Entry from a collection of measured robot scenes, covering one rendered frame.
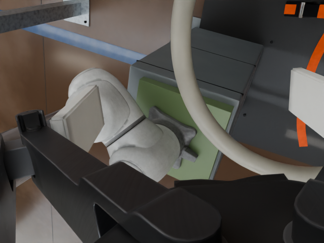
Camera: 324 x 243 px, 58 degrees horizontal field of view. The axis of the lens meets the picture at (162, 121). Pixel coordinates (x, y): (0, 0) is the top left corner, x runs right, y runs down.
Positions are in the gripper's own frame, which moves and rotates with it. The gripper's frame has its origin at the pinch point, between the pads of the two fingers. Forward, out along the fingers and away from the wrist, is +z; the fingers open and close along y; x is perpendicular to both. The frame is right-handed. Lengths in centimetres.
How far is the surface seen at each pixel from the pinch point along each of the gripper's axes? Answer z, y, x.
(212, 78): 85, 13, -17
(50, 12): 158, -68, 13
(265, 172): 24.5, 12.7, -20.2
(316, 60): 134, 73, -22
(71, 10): 175, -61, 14
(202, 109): 24.7, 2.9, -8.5
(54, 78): 205, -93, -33
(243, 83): 86, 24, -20
